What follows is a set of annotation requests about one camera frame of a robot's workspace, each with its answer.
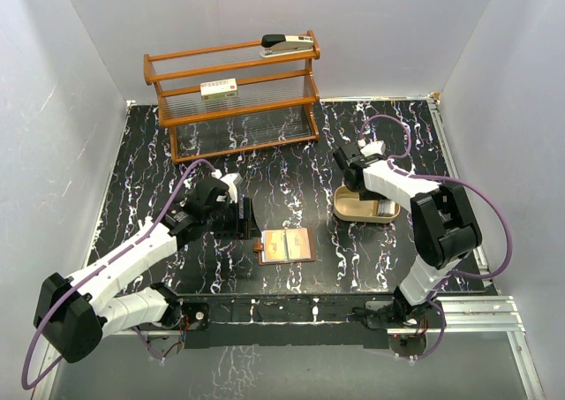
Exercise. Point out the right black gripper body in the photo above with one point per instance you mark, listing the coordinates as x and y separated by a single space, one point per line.
365 194

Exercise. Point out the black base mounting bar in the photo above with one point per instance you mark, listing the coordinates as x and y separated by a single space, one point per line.
221 320

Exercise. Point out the orange credit card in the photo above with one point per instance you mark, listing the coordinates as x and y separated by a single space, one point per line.
274 243
298 244

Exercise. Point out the beige oval tray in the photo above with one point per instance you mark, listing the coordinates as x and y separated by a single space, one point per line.
349 208

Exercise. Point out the brown leather card holder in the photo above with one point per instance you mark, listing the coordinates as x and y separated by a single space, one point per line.
258 249

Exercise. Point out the stack of cards in tray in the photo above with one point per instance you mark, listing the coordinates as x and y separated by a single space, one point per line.
386 208

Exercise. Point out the white and red staples box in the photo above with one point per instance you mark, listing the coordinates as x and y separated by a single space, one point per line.
219 90

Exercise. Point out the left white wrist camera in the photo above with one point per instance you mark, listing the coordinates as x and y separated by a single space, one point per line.
232 180

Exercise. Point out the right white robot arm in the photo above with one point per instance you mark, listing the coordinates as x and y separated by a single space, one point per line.
445 229

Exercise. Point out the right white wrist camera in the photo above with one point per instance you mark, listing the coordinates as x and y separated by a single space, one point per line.
377 147

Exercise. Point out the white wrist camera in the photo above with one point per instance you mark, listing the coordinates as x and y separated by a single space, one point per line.
232 180
377 147

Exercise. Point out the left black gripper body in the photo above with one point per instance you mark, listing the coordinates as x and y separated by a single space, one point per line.
223 222

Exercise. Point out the black and beige stapler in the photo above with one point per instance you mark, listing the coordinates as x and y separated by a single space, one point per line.
274 45

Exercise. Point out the wooden three-tier shelf rack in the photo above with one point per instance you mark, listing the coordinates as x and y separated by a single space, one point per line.
274 107

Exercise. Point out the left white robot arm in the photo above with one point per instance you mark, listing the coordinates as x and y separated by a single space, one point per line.
76 312

